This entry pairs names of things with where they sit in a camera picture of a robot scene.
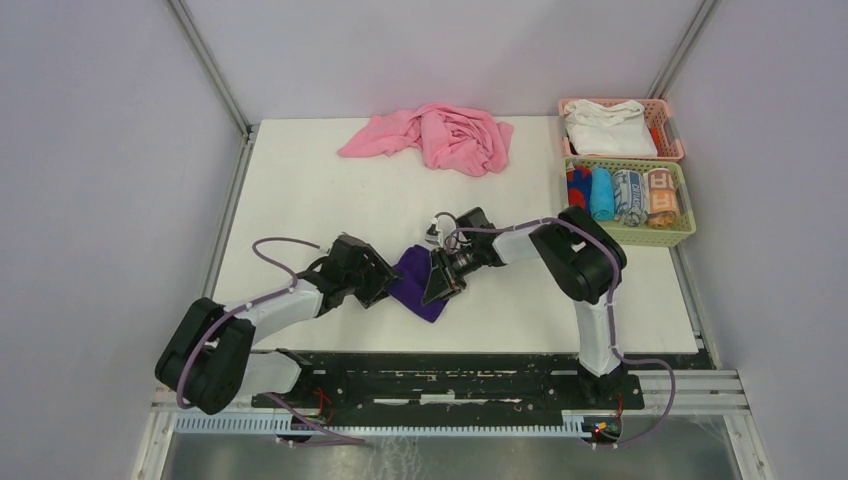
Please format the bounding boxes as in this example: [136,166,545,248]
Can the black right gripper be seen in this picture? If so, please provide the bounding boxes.
[422,241,483,307]

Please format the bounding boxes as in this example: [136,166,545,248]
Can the purple cloth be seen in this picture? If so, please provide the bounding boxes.
[386,245,447,323]

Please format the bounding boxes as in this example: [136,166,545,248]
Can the red blue patterned towel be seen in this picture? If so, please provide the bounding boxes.
[566,166,592,212]

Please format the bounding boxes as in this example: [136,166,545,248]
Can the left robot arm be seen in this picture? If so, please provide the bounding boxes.
[154,234,400,415]

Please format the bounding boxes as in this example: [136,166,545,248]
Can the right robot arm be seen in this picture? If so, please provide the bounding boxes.
[421,206,627,408]

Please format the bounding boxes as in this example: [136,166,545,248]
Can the crumpled pink cloth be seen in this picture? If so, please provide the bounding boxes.
[337,103,514,177]

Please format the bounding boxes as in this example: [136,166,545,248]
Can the rolled light blue towel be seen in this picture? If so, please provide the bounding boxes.
[589,166,615,221]

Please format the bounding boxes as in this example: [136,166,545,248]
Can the green plastic basket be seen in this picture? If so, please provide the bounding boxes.
[562,157,696,248]

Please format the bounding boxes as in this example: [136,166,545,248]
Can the white folded cloth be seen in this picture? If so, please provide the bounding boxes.
[563,99,658,157]

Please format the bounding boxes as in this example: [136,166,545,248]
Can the orange item in pink basket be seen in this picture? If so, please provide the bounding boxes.
[649,127,662,153]

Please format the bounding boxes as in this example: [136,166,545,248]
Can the pink plastic basket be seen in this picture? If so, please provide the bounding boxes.
[558,98,684,162]

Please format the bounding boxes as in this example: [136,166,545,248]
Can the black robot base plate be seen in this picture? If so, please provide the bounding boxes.
[280,351,645,427]

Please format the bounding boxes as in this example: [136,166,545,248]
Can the white slotted cable duct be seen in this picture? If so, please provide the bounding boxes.
[173,412,601,439]

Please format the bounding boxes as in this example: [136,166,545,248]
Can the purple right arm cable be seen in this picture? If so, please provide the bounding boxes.
[433,211,678,450]

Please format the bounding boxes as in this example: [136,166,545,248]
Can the aluminium frame rails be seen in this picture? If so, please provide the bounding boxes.
[131,370,772,479]

